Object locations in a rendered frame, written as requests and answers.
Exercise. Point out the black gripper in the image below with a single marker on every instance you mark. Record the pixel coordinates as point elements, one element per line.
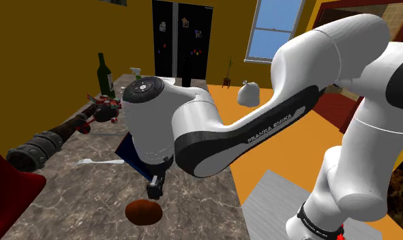
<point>158,176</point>

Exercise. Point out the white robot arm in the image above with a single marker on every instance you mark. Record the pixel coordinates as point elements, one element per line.
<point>360,139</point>

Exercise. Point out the blue flat book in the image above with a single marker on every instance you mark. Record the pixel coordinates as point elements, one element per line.
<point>129,154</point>

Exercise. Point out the brown round bread loaf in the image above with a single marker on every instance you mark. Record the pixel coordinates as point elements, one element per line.
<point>143,212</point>

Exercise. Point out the white fork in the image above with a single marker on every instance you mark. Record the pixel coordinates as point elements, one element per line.
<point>104,162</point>

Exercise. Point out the red and dark toy figure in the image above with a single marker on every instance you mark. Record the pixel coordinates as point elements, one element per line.
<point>105,111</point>

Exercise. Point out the white spray bottle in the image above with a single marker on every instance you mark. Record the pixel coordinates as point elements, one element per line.
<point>136,71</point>

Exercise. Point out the green wine bottle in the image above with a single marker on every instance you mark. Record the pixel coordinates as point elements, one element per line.
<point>104,78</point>

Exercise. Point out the grey robot stand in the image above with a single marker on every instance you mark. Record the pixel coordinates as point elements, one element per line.
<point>271,206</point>

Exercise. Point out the potted plant on stool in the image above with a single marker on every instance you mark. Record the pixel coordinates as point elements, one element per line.
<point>226,81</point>

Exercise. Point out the white garbage bag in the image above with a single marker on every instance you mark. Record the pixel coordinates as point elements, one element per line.
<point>249,94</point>

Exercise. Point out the dark brown studded club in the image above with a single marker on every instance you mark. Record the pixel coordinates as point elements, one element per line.
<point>38,149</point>

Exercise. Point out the red stand mixer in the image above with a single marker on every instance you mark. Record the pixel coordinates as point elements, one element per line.
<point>8,199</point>

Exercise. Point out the black refrigerator with magnets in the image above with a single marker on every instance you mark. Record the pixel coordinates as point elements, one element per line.
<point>194,26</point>

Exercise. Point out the white framed window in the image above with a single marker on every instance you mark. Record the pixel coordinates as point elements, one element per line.
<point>274,30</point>

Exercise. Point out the red door frame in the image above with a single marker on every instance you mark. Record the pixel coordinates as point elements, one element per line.
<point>334,109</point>

